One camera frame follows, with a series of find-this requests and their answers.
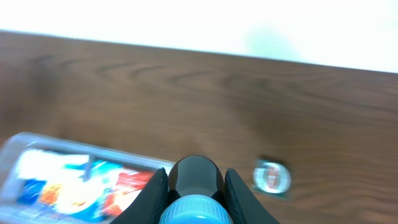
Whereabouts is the dark bottle white cap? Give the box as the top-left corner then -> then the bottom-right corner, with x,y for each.
159,155 -> 232,224

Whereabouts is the blue medicine box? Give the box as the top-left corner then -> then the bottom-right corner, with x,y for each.
17,160 -> 122,223

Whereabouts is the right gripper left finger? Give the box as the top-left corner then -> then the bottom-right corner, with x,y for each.
110,168 -> 169,224

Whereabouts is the green Zam-Buk box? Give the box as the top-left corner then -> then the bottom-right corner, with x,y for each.
252,156 -> 292,199

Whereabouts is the white Panadol box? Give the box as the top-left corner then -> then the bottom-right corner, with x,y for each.
16,149 -> 90,180

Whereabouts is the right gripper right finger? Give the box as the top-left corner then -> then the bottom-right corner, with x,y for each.
224,169 -> 280,224

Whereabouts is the clear plastic container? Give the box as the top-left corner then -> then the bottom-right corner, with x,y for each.
1,133 -> 173,224

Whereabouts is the red Panadol ActiFast box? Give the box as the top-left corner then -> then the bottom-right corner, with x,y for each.
103,167 -> 154,217

